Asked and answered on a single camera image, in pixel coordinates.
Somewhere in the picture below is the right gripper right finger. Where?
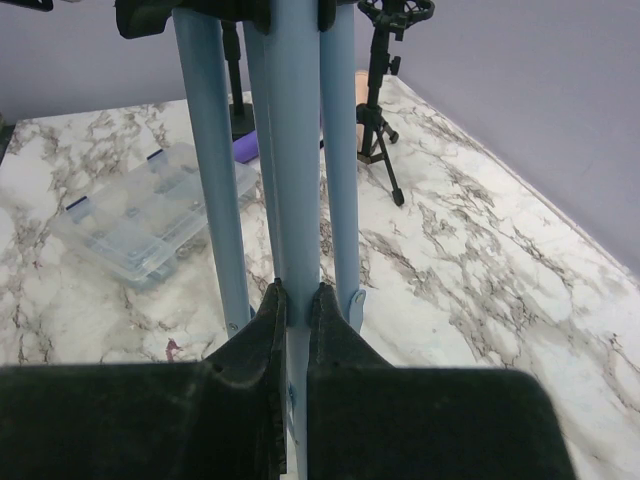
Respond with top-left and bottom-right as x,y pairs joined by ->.
307,284 -> 575,479

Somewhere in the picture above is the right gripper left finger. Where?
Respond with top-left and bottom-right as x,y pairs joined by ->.
1,282 -> 287,479

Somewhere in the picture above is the purple microphone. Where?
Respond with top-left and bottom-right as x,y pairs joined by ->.
233,130 -> 259,164

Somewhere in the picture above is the beige microphone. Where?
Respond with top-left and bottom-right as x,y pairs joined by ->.
355,70 -> 373,155

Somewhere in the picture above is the light blue music stand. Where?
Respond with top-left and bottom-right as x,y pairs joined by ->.
115,1 -> 365,479

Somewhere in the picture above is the black tripod mic stand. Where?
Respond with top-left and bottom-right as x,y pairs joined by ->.
355,0 -> 436,208

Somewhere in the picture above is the black round-base mic stand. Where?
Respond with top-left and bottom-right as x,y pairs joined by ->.
221,20 -> 254,141

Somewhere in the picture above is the clear plastic screw box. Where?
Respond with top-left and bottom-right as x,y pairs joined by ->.
52,142 -> 257,292

